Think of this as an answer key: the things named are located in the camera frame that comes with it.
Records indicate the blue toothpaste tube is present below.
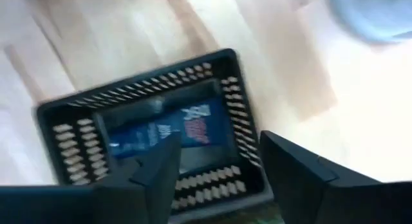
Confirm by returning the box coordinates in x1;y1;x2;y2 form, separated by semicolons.
108;97;238;160

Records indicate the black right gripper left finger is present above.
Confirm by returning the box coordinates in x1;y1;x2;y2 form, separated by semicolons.
0;131;182;224

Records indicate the black slotted plastic basket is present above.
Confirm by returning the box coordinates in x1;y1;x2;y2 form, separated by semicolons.
33;48;275;224

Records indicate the pale blue round object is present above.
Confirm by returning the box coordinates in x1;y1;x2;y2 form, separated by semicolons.
326;0;412;45

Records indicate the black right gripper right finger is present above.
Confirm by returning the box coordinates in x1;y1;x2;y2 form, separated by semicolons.
259;130;412;224

